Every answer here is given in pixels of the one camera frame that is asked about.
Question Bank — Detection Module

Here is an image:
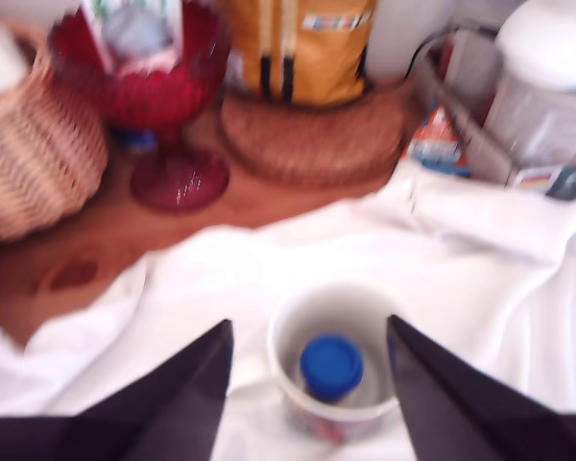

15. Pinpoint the blue coffee capsule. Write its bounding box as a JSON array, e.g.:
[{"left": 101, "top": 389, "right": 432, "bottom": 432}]
[{"left": 299, "top": 334, "right": 366, "bottom": 404}]

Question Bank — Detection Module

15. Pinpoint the dark red coffee mug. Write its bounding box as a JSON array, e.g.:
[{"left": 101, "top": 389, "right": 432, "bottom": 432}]
[{"left": 228, "top": 281, "right": 405, "bottom": 451}]

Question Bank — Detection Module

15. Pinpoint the yellow coffee bag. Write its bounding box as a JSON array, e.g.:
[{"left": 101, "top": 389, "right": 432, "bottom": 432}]
[{"left": 219, "top": 0, "right": 381, "bottom": 110}]

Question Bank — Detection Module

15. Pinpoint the white cloth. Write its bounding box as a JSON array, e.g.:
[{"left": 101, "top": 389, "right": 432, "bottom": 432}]
[{"left": 0, "top": 157, "right": 576, "bottom": 461}]

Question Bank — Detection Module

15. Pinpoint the small orange and blue packet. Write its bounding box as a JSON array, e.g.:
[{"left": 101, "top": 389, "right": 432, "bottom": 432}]
[{"left": 400, "top": 102, "right": 473, "bottom": 178}]

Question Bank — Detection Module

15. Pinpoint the woven wicker basket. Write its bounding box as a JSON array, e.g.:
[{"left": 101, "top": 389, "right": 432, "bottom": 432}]
[{"left": 0, "top": 41, "right": 110, "bottom": 245}]

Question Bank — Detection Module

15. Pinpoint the pet food tin can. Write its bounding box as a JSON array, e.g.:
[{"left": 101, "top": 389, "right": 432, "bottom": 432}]
[{"left": 481, "top": 65, "right": 576, "bottom": 168}]

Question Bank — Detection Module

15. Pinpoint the red glass footed bowl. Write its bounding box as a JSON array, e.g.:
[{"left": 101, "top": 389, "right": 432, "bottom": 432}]
[{"left": 46, "top": 0, "right": 232, "bottom": 213}]

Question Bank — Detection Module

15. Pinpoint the small white sachet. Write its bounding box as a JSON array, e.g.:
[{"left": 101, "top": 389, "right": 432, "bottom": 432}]
[
  {"left": 78, "top": 0, "right": 117, "bottom": 74},
  {"left": 100, "top": 0, "right": 184, "bottom": 63}
]

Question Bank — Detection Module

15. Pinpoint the black power cable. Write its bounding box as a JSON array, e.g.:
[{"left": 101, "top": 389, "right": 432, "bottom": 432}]
[{"left": 409, "top": 22, "right": 500, "bottom": 84}]

